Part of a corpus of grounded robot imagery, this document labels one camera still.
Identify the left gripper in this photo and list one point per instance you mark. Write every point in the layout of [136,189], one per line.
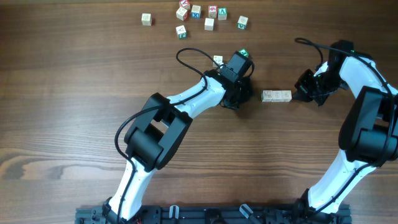
[243,90]

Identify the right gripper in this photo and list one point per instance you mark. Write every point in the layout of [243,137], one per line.
[310,86]

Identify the blue edged wooden block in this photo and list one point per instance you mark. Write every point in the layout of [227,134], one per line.
[286,95]

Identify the blue P wooden block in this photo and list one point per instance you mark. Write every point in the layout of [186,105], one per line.
[277,96]

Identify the wooden picture block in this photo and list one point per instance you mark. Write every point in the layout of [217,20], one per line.
[266,96]

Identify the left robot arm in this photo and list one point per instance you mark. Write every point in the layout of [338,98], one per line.
[150,138]

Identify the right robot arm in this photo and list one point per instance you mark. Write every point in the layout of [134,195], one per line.
[368,136]

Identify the wooden block lowest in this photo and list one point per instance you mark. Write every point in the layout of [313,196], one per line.
[218,60]

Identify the green E block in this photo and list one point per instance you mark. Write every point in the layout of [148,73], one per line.
[244,52]

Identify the green V block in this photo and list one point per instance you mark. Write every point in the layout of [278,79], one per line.
[242,22]

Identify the plain wooden block centre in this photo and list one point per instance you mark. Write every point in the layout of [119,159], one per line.
[209,24]

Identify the plain wooden block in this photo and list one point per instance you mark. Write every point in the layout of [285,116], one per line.
[209,24]
[146,19]

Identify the green A block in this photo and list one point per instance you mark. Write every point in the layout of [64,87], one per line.
[222,13]

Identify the green side block left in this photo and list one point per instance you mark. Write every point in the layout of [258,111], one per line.
[181,32]

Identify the red 9 block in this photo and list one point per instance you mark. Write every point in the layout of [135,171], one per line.
[212,11]

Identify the blue X block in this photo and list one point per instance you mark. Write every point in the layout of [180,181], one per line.
[196,11]

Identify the red edged wooden block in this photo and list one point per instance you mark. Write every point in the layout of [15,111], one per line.
[182,13]

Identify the red letter block top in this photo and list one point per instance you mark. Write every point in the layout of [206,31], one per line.
[184,4]

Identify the plain wooden block far left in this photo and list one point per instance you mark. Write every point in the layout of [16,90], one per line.
[146,19]

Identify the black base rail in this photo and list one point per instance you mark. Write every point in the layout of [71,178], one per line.
[280,214]

